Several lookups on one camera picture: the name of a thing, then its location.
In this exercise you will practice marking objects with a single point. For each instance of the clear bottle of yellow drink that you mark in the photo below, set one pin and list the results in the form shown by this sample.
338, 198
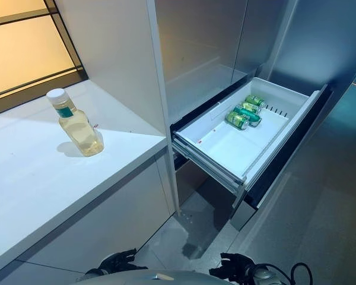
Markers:
77, 127

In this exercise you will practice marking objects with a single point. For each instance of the stainless steel fridge door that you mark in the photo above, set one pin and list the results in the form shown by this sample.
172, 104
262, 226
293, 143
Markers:
195, 53
261, 35

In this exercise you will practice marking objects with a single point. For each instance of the dark fridge drawer front panel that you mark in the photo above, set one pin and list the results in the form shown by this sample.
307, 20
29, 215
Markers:
287, 154

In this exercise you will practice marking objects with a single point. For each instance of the green drink can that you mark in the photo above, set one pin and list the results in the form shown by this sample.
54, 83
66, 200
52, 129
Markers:
236, 119
255, 101

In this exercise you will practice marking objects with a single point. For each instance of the metal drawer slide rail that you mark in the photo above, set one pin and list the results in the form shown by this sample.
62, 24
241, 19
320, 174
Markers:
204, 169

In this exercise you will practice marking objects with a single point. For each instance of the teal lying bottle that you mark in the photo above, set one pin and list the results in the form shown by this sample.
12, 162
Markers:
250, 115

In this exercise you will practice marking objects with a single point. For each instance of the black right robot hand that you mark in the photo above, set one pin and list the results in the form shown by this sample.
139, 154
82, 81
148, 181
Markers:
230, 267

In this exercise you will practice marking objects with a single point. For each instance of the black framed window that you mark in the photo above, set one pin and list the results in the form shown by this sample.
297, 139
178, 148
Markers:
26, 50

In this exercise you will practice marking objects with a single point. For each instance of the white counter cabinet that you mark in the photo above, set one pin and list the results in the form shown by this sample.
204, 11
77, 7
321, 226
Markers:
77, 202

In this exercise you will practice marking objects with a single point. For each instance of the stainless steel fridge drawer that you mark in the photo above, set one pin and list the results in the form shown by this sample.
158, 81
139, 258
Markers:
213, 199

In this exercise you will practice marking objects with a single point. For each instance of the white fridge drawer bin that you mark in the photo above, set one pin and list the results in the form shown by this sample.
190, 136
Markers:
234, 142

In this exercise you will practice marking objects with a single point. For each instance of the grey robot torso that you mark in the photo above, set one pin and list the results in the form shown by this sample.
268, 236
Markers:
154, 278

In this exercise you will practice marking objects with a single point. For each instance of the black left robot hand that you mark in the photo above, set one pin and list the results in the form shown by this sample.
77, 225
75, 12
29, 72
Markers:
121, 259

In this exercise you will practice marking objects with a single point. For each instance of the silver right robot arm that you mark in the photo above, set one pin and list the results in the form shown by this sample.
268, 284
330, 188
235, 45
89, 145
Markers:
262, 276

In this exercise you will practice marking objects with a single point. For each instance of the white tall side panel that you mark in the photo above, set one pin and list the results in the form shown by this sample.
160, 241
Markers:
118, 59

